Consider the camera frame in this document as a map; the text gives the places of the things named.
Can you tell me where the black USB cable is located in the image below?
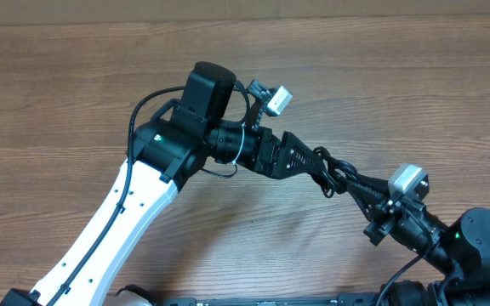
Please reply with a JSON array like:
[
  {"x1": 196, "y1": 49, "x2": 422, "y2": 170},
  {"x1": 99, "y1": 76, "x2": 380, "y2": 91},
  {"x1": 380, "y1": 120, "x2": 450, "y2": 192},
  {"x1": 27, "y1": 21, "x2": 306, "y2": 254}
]
[{"x1": 311, "y1": 146, "x2": 363, "y2": 200}]

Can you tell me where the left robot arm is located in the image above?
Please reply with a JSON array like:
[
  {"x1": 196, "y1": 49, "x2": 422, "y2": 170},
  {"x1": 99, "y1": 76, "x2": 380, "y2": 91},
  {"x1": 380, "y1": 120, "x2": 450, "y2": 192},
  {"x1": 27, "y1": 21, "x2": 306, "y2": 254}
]
[{"x1": 3, "y1": 61, "x2": 335, "y2": 305}]

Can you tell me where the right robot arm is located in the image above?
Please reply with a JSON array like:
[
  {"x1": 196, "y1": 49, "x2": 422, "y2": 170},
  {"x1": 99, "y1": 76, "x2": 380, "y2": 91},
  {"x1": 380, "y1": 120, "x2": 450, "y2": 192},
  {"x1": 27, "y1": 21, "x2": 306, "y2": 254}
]
[{"x1": 345, "y1": 172, "x2": 490, "y2": 305}]

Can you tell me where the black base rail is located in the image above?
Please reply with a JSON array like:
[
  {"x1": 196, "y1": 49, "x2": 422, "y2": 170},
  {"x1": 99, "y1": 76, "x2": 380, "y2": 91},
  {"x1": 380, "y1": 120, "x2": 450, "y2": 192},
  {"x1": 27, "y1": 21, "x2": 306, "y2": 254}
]
[{"x1": 156, "y1": 292, "x2": 378, "y2": 306}]

